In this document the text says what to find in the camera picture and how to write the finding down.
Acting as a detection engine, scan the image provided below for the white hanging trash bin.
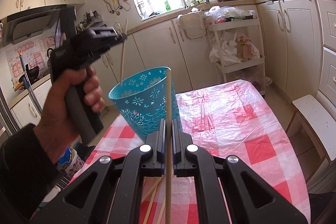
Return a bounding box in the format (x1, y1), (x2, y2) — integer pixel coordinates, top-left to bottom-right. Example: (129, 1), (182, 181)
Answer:
(177, 11), (206, 40)

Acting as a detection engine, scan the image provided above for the person's left forearm dark sleeve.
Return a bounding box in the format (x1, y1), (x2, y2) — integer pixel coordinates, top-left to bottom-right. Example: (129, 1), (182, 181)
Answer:
(1, 124), (63, 223)

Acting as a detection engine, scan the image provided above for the wooden chopstick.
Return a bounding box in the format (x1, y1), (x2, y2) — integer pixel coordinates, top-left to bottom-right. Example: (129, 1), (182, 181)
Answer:
(143, 183), (160, 224)
(120, 18), (129, 86)
(156, 197), (166, 224)
(141, 177), (162, 202)
(165, 69), (172, 224)

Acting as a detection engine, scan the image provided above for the wall utensil rack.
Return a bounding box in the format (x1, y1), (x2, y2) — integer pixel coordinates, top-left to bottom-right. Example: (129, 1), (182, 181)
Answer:
(77, 10), (103, 31)

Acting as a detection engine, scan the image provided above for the white rolling cart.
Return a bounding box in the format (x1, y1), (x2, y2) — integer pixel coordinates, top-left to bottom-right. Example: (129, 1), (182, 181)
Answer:
(204, 6), (265, 83)

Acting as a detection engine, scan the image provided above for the teal perforated plastic bin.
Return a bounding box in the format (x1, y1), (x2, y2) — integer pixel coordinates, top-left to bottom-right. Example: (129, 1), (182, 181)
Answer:
(108, 67), (170, 141)

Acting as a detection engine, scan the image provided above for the clear plastic bottle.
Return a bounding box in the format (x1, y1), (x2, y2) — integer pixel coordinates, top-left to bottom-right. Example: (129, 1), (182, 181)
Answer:
(114, 20), (123, 36)

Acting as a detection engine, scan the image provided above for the white small bench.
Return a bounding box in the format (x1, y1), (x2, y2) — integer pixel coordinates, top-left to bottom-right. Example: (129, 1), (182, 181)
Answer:
(285, 94), (335, 182)

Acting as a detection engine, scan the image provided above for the green dish soap bottle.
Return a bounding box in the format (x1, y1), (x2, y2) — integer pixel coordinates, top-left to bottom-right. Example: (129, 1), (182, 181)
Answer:
(165, 0), (171, 12)

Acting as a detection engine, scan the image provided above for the red white checkered tablecloth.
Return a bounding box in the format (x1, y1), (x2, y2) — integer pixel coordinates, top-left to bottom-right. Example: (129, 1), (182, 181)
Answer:
(71, 80), (311, 223)

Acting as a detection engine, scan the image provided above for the black range hood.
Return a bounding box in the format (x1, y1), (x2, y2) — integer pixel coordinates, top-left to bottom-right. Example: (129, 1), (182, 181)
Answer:
(1, 5), (67, 48)

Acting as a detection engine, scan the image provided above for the mop handle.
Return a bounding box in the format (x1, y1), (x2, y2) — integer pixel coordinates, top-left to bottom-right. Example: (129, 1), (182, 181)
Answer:
(18, 52), (44, 115)

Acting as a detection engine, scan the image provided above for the person's left hand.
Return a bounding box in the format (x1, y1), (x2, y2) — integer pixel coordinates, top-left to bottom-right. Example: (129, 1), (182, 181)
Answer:
(34, 66), (105, 164)

